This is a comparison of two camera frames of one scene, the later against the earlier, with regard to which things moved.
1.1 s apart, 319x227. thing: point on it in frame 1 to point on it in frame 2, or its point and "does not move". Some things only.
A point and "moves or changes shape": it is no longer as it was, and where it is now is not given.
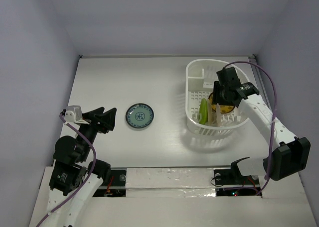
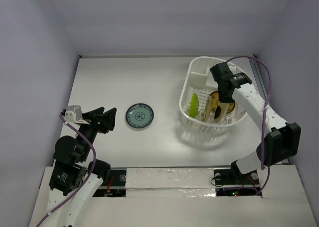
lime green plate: (203, 112) to (194, 106)
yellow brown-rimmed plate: (224, 109) moves or changes shape
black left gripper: (104, 121) does not move
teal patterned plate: (139, 115) does not move
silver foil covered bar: (170, 182) does not move
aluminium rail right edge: (259, 81) does not move
